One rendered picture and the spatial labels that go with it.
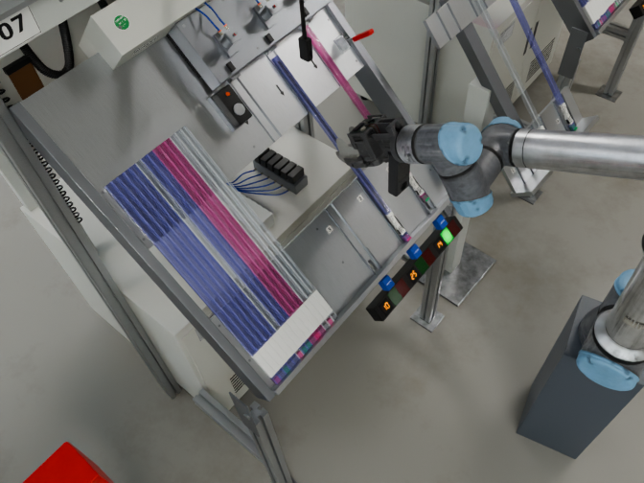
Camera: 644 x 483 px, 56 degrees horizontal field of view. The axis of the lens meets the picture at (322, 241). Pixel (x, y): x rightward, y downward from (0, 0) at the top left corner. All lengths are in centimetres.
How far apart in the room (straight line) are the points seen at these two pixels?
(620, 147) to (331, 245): 59
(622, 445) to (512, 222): 87
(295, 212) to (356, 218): 30
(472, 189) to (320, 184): 62
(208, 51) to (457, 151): 50
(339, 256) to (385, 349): 81
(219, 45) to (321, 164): 61
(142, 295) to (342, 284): 51
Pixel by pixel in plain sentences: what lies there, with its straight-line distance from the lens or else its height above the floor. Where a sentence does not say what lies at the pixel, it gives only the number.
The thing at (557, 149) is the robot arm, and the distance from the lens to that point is 118.
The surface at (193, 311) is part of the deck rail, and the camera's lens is 117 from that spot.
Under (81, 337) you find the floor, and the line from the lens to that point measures 232.
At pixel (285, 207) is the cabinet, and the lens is 163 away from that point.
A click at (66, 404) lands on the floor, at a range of 222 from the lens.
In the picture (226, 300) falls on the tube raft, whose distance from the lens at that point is 119.
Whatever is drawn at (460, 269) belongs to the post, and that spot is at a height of 1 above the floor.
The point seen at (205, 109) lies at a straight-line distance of 125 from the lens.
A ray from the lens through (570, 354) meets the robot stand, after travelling 154.
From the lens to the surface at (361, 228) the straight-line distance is 136.
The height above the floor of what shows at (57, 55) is 116.
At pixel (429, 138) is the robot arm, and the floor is 109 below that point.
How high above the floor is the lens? 187
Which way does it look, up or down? 54 degrees down
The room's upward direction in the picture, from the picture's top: 5 degrees counter-clockwise
